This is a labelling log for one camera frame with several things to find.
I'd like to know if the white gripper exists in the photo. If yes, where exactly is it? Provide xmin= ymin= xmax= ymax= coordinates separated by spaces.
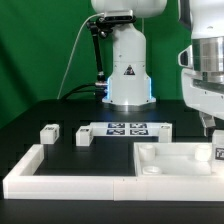
xmin=178 ymin=46 xmax=224 ymax=137

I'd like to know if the white square tabletop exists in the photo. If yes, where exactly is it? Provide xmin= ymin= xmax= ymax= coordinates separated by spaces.
xmin=134 ymin=142 xmax=224 ymax=176

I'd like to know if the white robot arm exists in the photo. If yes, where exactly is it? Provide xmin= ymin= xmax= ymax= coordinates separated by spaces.
xmin=91 ymin=0 xmax=224 ymax=128

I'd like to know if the white U-shaped obstacle fence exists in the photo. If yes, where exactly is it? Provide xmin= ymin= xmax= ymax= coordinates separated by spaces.
xmin=3 ymin=145 xmax=224 ymax=201

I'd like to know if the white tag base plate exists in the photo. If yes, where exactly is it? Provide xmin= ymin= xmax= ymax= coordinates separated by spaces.
xmin=90 ymin=122 xmax=172 ymax=137

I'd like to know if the black cable bundle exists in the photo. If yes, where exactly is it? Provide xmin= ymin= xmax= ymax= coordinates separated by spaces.
xmin=59 ymin=83 xmax=108 ymax=101

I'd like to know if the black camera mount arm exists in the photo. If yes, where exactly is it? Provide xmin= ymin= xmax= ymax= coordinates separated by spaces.
xmin=87 ymin=17 xmax=113 ymax=86

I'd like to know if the grey camera on mount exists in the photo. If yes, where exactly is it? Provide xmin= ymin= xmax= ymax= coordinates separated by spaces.
xmin=104 ymin=10 xmax=133 ymax=22

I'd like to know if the white camera cable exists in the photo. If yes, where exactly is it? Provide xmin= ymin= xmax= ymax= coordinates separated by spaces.
xmin=57 ymin=12 xmax=106 ymax=100

